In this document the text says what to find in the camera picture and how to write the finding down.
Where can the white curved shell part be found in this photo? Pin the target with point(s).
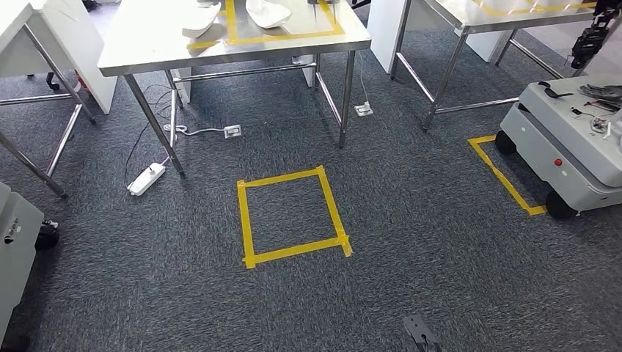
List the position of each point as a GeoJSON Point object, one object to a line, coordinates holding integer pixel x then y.
{"type": "Point", "coordinates": [267, 12]}
{"type": "Point", "coordinates": [201, 19]}

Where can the black hanging robot arm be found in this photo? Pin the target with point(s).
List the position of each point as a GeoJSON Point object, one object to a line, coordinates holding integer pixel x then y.
{"type": "Point", "coordinates": [588, 44]}

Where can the grey mobile robot base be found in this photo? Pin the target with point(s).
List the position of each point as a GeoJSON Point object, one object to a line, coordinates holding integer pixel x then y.
{"type": "Point", "coordinates": [17, 243]}

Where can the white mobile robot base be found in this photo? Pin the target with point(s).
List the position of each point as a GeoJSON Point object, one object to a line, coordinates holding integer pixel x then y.
{"type": "Point", "coordinates": [559, 146]}

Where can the steel workbench table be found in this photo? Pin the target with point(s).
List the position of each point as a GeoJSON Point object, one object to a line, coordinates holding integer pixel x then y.
{"type": "Point", "coordinates": [146, 44]}
{"type": "Point", "coordinates": [457, 14]}

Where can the black hook-shaped part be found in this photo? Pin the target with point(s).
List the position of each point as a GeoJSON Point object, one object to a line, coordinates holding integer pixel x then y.
{"type": "Point", "coordinates": [551, 91]}

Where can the small electronic part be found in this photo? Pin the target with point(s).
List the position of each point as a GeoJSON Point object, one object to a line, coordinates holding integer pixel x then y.
{"type": "Point", "coordinates": [576, 111]}

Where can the yellow floor tape square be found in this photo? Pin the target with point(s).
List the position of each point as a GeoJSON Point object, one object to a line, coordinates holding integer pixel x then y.
{"type": "Point", "coordinates": [247, 223]}

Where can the white floor socket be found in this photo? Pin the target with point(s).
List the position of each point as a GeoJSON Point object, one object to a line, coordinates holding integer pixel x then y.
{"type": "Point", "coordinates": [363, 109]}
{"type": "Point", "coordinates": [232, 131]}

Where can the yellow tape rectangle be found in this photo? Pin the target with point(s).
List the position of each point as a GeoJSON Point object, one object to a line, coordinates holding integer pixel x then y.
{"type": "Point", "coordinates": [204, 45]}
{"type": "Point", "coordinates": [534, 9]}
{"type": "Point", "coordinates": [291, 36]}

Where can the white power strip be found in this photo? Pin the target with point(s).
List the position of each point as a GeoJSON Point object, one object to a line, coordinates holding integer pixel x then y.
{"type": "Point", "coordinates": [146, 180]}

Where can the yellow floor tape outline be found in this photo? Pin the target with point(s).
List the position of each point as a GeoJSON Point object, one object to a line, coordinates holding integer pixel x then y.
{"type": "Point", "coordinates": [504, 178]}

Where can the dark gripper parts pile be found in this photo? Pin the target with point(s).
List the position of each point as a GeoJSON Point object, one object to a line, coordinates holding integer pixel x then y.
{"type": "Point", "coordinates": [602, 91]}

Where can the black robot body bracket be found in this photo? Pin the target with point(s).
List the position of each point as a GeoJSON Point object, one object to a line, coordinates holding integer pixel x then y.
{"type": "Point", "coordinates": [418, 333]}

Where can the steel table frame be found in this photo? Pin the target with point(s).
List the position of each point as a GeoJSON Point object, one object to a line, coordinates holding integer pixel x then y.
{"type": "Point", "coordinates": [34, 99]}

